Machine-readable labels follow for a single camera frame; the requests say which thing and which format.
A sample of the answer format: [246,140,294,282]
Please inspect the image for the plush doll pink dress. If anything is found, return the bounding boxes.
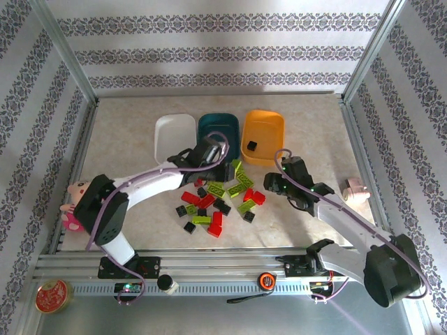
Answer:
[59,178,94,233]

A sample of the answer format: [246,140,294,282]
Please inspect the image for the orange plastic container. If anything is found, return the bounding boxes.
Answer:
[240,110,286,167]

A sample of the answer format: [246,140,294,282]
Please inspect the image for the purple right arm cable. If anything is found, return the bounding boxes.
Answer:
[274,148,432,304]

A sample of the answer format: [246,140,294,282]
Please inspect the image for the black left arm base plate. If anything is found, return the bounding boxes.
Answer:
[98,255,162,280]

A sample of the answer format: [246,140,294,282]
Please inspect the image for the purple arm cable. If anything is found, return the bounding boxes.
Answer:
[274,148,432,304]
[85,131,231,307]

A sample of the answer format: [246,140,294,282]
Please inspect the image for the pale pink toy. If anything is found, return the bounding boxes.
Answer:
[340,177,371,207]

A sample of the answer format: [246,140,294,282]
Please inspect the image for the black circuit board with wires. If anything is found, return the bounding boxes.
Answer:
[309,280,335,293]

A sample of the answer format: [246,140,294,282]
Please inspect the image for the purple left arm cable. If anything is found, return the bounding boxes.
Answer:
[85,131,231,307]

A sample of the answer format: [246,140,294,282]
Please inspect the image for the aluminium mounting rail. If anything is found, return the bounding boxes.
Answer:
[33,248,416,281]

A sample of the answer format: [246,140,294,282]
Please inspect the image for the black orange tape measure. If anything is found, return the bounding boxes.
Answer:
[226,272,277,304]

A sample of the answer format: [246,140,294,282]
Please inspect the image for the white plastic container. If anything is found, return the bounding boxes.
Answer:
[154,113,196,165]

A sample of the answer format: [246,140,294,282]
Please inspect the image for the red round tin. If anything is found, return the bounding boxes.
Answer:
[34,278,74,315]

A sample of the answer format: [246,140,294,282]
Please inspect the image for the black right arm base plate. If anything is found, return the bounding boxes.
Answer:
[275,253,315,278]

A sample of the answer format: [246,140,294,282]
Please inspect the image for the aluminium frame side rail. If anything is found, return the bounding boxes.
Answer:
[47,99,101,255]
[338,97,397,253]

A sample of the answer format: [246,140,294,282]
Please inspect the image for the black circuit board with LEDs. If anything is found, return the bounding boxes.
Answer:
[114,281,145,295]

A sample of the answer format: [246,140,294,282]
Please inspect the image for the teal plastic container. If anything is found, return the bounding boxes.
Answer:
[197,112,241,163]

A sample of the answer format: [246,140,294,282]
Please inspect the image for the aluminium frame post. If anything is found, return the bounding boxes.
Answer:
[340,0,411,104]
[29,0,99,105]

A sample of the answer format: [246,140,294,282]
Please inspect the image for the black knob white base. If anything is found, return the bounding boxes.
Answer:
[156,274,179,296]

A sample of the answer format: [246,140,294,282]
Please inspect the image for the grey slotted cable duct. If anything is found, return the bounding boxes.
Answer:
[71,280,315,297]

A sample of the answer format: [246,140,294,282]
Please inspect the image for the aluminium frame cross rail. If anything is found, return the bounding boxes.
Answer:
[96,89,345,99]

